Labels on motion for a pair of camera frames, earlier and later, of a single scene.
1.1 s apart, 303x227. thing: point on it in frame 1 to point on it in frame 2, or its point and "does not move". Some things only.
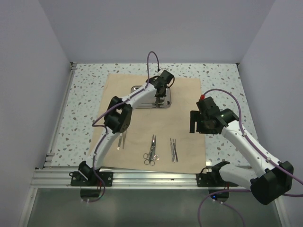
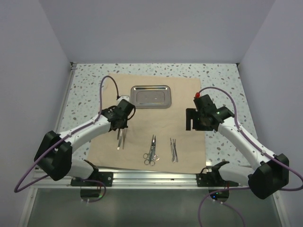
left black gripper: x=162 y=94 to x=125 y=124
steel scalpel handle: x=172 y=151 does not move
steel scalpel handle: x=175 y=159 does not move
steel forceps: x=123 y=136 does not move
